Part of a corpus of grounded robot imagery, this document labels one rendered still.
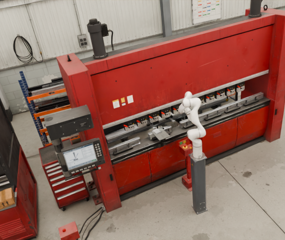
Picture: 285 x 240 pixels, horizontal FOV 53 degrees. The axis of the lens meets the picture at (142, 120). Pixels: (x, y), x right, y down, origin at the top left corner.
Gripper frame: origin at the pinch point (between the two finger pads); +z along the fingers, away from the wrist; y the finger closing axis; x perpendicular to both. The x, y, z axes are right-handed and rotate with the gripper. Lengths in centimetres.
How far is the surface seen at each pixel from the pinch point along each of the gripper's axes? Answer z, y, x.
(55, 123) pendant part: -94, 12, -166
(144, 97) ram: -68, -25, -31
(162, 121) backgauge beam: -22, -79, 7
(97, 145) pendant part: -49, -2, -136
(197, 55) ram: -77, 17, 55
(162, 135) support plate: -8, -48, -28
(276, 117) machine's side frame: 87, -27, 178
